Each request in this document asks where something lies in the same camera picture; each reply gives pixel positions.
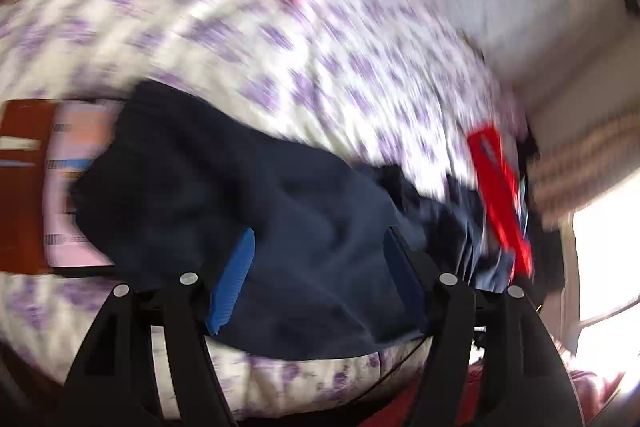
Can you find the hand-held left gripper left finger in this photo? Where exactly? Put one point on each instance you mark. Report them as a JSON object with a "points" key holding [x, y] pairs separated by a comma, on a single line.
{"points": [[232, 282]]}

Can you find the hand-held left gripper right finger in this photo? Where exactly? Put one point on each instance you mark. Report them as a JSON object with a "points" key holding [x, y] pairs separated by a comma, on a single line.
{"points": [[402, 279]]}

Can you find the navy pants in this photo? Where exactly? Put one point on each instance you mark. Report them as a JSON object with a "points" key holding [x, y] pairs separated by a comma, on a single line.
{"points": [[300, 227]]}

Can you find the red cloth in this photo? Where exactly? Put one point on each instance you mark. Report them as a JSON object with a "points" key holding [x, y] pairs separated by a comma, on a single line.
{"points": [[395, 407]]}

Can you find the bright window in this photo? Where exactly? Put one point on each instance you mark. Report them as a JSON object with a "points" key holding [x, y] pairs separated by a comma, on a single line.
{"points": [[607, 267]]}

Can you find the pink and white box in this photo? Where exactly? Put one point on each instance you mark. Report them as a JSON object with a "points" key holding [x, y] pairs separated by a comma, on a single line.
{"points": [[75, 142]]}

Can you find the pink striped cloth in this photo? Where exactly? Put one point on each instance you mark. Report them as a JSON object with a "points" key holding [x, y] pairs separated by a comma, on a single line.
{"points": [[595, 389]]}

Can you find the purple floral bedsheet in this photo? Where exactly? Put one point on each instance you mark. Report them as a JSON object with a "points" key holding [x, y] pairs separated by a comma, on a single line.
{"points": [[310, 72]]}

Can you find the brown wooden cabinet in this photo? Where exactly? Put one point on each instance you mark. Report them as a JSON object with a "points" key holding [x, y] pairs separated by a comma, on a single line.
{"points": [[25, 187]]}

